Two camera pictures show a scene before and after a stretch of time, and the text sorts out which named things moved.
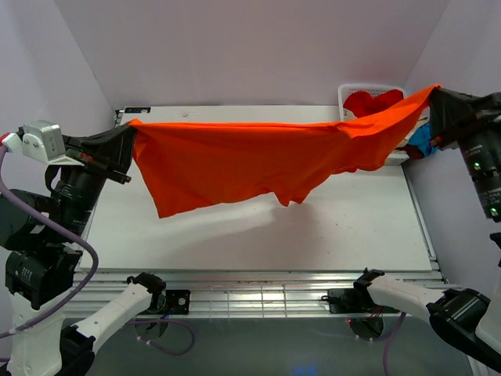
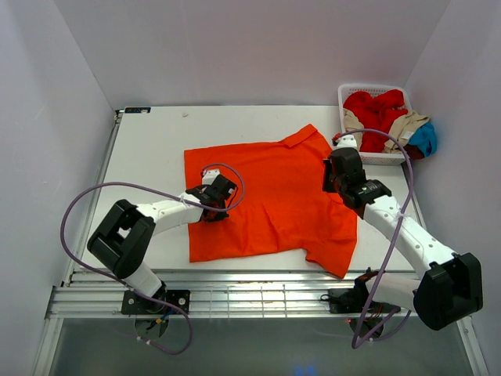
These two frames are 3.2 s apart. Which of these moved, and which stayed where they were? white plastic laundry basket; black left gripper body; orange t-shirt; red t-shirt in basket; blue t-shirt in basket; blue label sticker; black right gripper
Moved: black left gripper body; black right gripper; orange t-shirt
Stayed: blue label sticker; blue t-shirt in basket; white plastic laundry basket; red t-shirt in basket
